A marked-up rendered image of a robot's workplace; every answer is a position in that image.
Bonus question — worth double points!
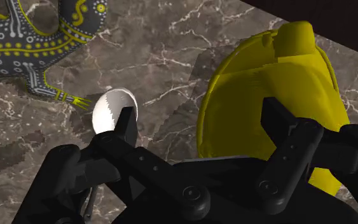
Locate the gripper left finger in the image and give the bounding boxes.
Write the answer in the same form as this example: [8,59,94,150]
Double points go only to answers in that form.
[11,106,212,224]

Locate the grey yellow dotted lizard figure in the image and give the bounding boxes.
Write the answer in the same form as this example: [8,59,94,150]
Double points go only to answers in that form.
[0,0,108,111]

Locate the white spoon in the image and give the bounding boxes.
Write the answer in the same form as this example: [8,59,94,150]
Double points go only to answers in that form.
[84,87,139,223]

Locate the yellow rounded plastic object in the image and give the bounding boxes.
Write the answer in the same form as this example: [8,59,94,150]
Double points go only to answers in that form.
[196,20,352,197]

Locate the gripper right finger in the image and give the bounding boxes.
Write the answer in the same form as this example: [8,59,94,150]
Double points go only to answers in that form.
[255,96,358,224]

